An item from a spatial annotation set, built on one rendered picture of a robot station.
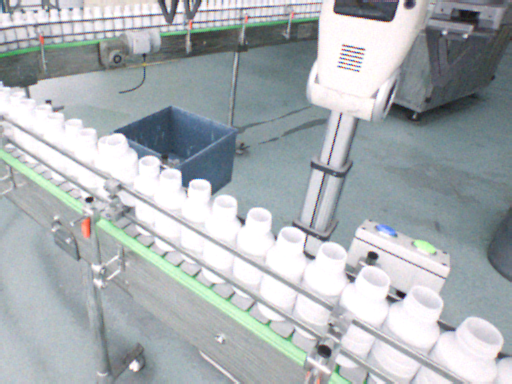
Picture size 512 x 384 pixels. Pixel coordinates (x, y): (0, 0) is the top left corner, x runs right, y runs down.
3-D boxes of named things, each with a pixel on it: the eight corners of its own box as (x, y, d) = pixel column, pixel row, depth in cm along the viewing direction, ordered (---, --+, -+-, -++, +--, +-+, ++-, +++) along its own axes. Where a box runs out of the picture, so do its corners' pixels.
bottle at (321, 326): (330, 345, 57) (359, 271, 49) (291, 337, 58) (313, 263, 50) (326, 312, 62) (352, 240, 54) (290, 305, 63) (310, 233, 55)
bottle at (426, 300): (393, 403, 50) (439, 328, 42) (355, 365, 55) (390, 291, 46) (416, 378, 53) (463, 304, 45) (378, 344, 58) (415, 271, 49)
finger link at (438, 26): (473, 83, 48) (507, 7, 44) (466, 98, 43) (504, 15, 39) (416, 71, 52) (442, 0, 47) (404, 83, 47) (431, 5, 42)
